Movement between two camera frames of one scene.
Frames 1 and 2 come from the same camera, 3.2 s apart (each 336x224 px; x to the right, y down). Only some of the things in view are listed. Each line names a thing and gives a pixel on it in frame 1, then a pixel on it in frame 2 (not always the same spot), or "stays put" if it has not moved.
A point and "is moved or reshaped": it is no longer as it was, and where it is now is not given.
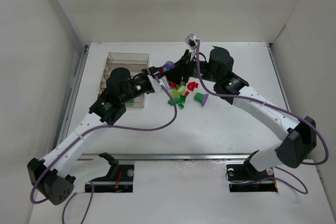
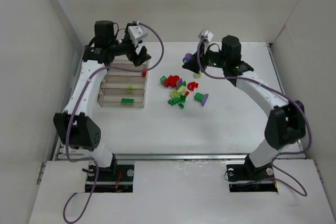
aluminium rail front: x=186 y=157 stays put
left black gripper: x=148 y=77 → x=134 y=53
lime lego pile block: x=176 y=94 stays put
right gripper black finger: x=177 y=74 → x=193 y=64
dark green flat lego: x=130 y=103 stays put
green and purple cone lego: x=201 y=97 stays put
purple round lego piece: x=168 y=65 is moved or reshaped
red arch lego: x=191 y=85 stays put
